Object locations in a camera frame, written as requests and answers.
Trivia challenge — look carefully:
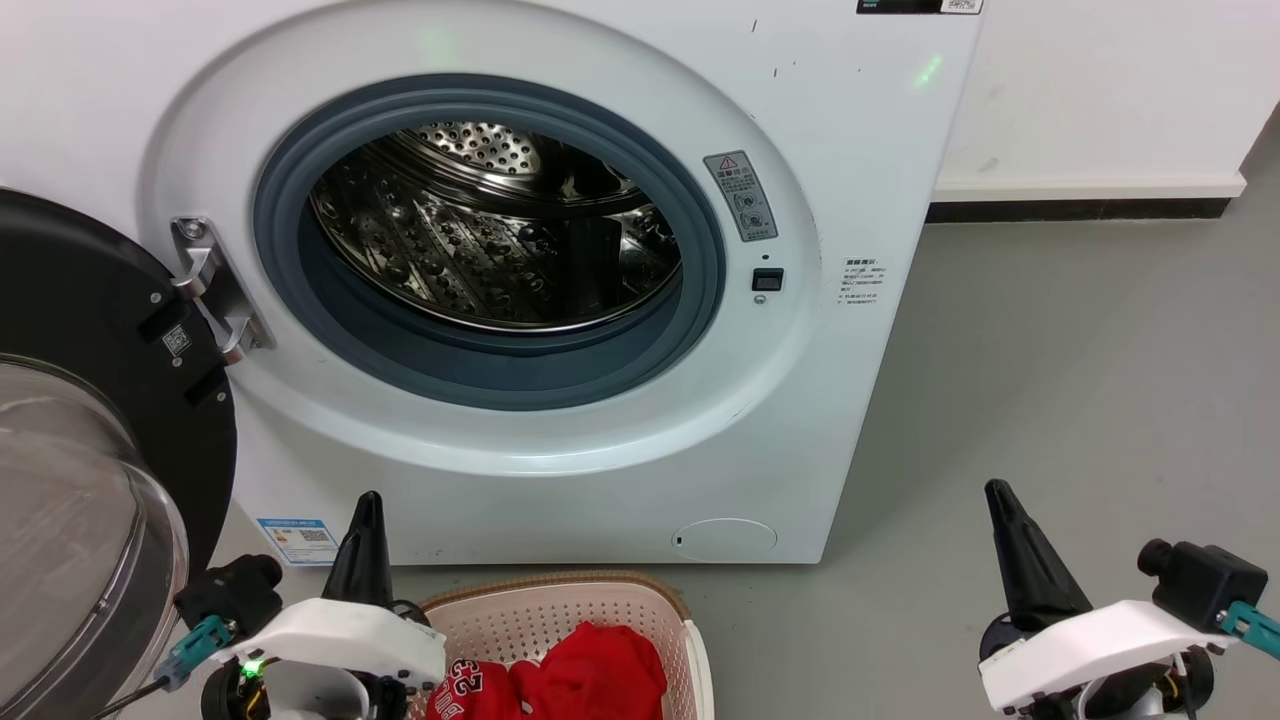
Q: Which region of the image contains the round white filter cover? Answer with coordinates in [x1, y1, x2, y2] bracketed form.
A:
[671, 517, 779, 563]

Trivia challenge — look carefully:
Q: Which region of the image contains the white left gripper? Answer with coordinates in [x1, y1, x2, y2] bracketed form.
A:
[212, 490, 448, 720]

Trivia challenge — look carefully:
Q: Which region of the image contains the red garment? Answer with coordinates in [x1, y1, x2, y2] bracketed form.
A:
[510, 622, 668, 720]

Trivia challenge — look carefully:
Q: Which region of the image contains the white and black baseboard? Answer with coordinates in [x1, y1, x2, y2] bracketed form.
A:
[925, 172, 1249, 224]

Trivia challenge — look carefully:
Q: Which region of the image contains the teal camera connector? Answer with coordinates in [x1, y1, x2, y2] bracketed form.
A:
[155, 615, 236, 693]
[1218, 600, 1280, 661]

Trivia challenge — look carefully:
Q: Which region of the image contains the cream perforated laundry basket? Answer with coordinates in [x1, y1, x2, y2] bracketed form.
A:
[418, 571, 716, 720]

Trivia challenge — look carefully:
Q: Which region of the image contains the silver metal door hinge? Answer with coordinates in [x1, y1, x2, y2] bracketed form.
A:
[170, 215, 276, 366]

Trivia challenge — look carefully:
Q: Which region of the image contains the teal left camera connector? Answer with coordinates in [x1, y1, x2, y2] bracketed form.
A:
[155, 615, 236, 693]

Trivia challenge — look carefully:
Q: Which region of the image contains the black rimmed glass washer door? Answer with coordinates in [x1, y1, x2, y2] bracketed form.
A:
[0, 188, 239, 720]

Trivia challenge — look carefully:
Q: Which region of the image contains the stainless steel washing machine drum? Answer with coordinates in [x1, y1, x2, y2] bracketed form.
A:
[310, 122, 684, 333]

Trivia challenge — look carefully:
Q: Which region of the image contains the grey warning triangle sticker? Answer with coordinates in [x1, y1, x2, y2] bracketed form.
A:
[703, 150, 779, 243]

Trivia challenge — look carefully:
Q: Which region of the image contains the white front-load washing machine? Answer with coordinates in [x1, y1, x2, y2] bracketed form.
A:
[0, 0, 986, 566]

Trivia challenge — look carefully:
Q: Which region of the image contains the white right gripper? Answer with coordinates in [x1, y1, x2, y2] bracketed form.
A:
[978, 479, 1237, 715]

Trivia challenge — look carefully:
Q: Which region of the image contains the red jersey with white numbers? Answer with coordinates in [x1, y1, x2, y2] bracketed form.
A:
[427, 658, 523, 720]

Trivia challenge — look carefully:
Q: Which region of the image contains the blue energy label sticker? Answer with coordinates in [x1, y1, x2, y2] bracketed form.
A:
[256, 517, 339, 568]

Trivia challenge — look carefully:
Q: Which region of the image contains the thin black cable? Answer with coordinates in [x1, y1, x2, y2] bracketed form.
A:
[92, 678, 173, 720]

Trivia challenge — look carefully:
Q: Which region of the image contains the teal right camera connector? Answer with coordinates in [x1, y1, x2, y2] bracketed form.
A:
[1218, 600, 1280, 661]

